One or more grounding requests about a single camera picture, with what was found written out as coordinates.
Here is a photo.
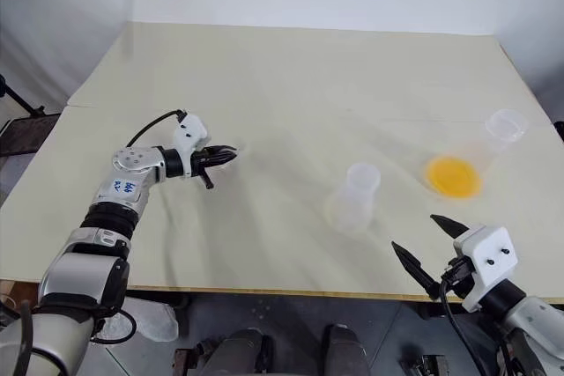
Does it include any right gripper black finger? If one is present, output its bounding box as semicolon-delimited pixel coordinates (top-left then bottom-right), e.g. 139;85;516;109
429;214;470;241
390;241;441;301

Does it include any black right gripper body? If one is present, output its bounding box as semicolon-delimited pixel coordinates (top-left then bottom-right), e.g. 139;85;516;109
440;254;478;301

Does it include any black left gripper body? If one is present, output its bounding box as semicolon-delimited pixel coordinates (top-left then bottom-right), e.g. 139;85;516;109
189;148;217;191

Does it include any clear plastic conical flask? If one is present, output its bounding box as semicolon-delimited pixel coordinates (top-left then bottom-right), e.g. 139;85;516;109
424;107;529;202
324;162;382;233

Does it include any dark rounded shape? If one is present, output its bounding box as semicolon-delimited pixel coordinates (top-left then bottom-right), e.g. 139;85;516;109
324;324;371;376
218;327;277;376

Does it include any clear plastic bag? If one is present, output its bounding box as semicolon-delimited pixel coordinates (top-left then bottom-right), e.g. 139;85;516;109
94;296;180;343

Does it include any dark mesh panel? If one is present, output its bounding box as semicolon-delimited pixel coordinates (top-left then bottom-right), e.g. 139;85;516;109
0;112;59;158

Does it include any black stand pole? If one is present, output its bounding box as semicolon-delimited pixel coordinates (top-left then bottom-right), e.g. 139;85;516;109
0;72;48;118

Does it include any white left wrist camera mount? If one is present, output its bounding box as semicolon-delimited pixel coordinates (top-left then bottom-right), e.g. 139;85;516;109
172;113;210;177

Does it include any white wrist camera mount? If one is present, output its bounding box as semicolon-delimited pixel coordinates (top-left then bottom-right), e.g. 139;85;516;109
453;224;519;313
172;113;210;177

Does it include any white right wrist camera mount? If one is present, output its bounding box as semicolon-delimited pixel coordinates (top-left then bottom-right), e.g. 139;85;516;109
453;224;519;313

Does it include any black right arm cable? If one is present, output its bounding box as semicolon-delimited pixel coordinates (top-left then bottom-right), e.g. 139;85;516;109
438;281;476;376

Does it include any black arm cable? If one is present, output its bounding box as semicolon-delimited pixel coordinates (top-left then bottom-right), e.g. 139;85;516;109
125;108;187;148
438;281;476;376

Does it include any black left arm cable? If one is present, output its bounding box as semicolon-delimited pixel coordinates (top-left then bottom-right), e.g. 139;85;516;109
125;108;187;148

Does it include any rusty metal bracket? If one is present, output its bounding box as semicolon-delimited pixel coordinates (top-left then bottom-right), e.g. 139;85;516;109
174;347;202;376

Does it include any thick black hose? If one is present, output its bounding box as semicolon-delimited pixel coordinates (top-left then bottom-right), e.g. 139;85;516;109
11;299;35;376

